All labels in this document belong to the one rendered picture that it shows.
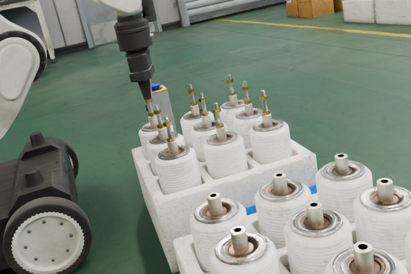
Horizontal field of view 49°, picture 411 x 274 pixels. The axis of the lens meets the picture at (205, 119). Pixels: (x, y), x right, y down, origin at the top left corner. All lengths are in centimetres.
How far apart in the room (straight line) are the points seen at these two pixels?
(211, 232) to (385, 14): 318
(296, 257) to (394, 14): 312
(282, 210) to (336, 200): 10
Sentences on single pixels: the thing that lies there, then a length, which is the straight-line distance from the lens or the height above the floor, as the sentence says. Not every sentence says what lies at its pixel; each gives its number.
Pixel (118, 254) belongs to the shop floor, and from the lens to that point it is 120.
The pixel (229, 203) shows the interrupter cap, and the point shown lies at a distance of 76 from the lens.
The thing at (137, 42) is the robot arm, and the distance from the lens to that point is 116.
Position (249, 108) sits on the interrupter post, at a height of 27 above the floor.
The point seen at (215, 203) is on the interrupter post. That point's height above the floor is 27.
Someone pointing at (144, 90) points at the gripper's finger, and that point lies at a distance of 121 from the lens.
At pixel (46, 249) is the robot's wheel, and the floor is 8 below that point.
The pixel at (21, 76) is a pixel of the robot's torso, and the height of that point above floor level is 47.
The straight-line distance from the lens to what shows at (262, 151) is 107.
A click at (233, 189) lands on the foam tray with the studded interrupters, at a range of 102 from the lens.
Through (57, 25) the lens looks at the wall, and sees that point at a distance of 608.
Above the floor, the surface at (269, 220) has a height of 22.
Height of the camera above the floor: 62
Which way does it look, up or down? 18 degrees down
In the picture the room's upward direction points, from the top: 11 degrees counter-clockwise
